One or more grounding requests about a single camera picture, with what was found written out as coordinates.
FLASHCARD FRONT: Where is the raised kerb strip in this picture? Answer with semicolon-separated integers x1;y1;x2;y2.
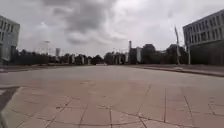
131;64;224;78

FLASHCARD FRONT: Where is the grey building with window rows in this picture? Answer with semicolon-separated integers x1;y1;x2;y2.
182;9;224;66

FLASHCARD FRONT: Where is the beige stone slab pavement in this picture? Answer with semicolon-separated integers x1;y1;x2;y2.
0;64;224;128

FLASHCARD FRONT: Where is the cluster of distant buildings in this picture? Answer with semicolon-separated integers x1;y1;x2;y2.
103;40;189;66

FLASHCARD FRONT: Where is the grey glass office building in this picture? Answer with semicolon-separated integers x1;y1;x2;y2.
0;14;21;66

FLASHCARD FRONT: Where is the pale leaning pole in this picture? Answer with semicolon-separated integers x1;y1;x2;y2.
173;25;183;67

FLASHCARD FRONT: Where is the row of dark trees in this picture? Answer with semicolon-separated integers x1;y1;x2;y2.
9;49;105;66

